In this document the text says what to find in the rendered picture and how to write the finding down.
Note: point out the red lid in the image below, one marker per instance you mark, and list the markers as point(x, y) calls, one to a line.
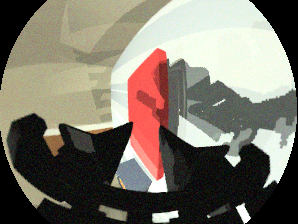
point(148, 106)

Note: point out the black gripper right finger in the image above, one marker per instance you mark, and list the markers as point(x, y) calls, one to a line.
point(180, 158)

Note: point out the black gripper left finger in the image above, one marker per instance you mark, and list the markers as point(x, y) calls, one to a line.
point(106, 148)

